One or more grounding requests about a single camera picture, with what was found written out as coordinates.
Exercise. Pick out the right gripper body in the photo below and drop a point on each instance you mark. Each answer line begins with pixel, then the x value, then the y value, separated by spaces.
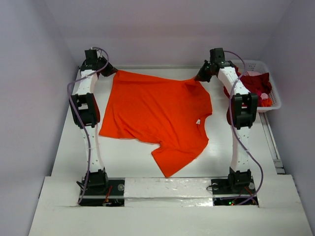
pixel 202 73

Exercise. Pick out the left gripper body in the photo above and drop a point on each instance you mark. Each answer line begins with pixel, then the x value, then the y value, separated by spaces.
pixel 101 62

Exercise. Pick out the orange t shirt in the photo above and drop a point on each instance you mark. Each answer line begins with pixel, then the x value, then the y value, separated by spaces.
pixel 169 113

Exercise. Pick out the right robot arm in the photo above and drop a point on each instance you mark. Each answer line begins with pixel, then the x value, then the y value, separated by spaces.
pixel 241 114

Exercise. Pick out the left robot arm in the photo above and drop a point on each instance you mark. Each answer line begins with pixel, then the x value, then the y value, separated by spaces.
pixel 86 116

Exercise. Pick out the white plastic basket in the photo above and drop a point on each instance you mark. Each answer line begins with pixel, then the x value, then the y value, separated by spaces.
pixel 261 67

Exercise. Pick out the dark red t shirt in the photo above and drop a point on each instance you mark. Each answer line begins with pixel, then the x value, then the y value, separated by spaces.
pixel 257 83

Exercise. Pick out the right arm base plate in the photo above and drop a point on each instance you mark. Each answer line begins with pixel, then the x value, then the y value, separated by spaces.
pixel 223 195

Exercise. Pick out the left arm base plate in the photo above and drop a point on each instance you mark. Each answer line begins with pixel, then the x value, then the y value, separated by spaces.
pixel 112 196

